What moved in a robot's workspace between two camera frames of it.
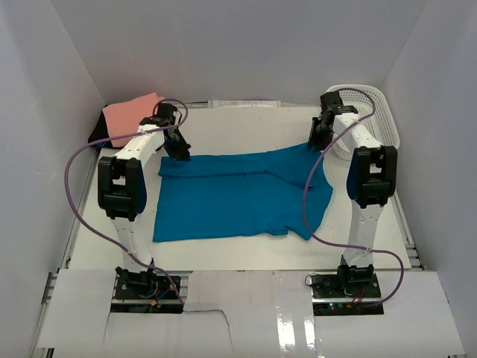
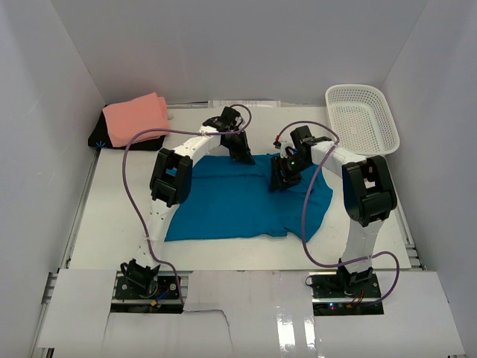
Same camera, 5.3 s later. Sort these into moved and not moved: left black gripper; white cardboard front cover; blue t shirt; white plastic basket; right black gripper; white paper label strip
Moved: right black gripper; left black gripper
Not moved: white cardboard front cover; blue t shirt; white plastic basket; white paper label strip
